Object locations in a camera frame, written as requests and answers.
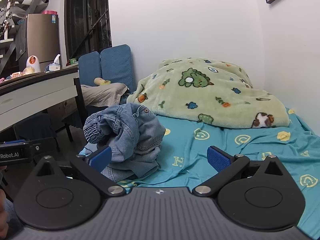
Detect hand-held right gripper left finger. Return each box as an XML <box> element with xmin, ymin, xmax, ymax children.
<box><xmin>32</xmin><ymin>146</ymin><xmax>127</xmax><ymax>197</ymax></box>

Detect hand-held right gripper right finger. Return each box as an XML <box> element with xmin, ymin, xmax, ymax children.
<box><xmin>192</xmin><ymin>146</ymin><xmax>289</xmax><ymax>196</ymax></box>

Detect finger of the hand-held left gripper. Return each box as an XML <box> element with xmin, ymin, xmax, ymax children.
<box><xmin>0</xmin><ymin>137</ymin><xmax>59</xmax><ymax>157</ymax></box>

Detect blue denim jeans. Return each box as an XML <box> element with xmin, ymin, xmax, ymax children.
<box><xmin>79</xmin><ymin>103</ymin><xmax>166</xmax><ymax>182</ymax></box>

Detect teal printed bed sheet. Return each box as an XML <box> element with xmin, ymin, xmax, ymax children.
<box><xmin>79</xmin><ymin>109</ymin><xmax>320</xmax><ymax>239</ymax></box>

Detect black wooden chair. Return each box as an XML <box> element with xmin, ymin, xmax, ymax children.
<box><xmin>61</xmin><ymin>77</ymin><xmax>88</xmax><ymax>143</ymax></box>

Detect white desk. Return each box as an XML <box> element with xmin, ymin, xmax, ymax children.
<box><xmin>0</xmin><ymin>65</ymin><xmax>80</xmax><ymax>132</ymax></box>

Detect grey pillow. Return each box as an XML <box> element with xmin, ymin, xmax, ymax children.
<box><xmin>80</xmin><ymin>82</ymin><xmax>129</xmax><ymax>107</ymax></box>

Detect person's leg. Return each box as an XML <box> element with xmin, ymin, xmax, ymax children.
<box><xmin>0</xmin><ymin>200</ymin><xmax>24</xmax><ymax>239</ymax></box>

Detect yellow plush toy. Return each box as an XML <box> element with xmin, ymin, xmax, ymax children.
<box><xmin>94</xmin><ymin>77</ymin><xmax>112</xmax><ymax>87</ymax></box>

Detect tissue pack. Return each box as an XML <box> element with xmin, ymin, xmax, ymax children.
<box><xmin>45</xmin><ymin>54</ymin><xmax>62</xmax><ymax>73</ymax></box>

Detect white rounded table lamp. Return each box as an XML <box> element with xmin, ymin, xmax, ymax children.
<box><xmin>26</xmin><ymin>55</ymin><xmax>41</xmax><ymax>73</ymax></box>

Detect blue quilted cushion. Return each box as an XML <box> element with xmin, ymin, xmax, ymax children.
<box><xmin>78</xmin><ymin>51</ymin><xmax>102</xmax><ymax>87</ymax></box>
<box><xmin>100</xmin><ymin>44</ymin><xmax>135</xmax><ymax>92</ymax></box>

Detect gold refrigerator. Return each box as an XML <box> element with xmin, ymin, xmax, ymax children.
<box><xmin>15</xmin><ymin>14</ymin><xmax>60</xmax><ymax>68</ymax></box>

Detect dark cloth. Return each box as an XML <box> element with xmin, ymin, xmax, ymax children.
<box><xmin>15</xmin><ymin>21</ymin><xmax>28</xmax><ymax>62</ymax></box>

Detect dark barred window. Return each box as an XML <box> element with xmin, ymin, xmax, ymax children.
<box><xmin>61</xmin><ymin>0</ymin><xmax>112</xmax><ymax>60</ymax></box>

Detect grey staircase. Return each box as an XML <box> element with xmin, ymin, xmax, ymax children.
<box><xmin>0</xmin><ymin>0</ymin><xmax>57</xmax><ymax>77</ymax></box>

